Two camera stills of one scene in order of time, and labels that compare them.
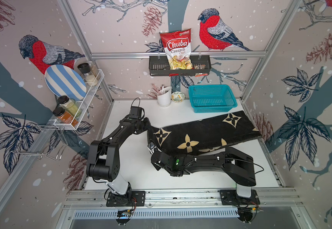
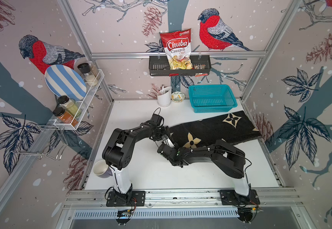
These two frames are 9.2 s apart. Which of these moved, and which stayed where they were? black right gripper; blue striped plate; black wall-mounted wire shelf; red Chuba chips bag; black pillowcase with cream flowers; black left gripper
Moved: black left gripper; black right gripper
Stayed: black pillowcase with cream flowers; blue striped plate; black wall-mounted wire shelf; red Chuba chips bag
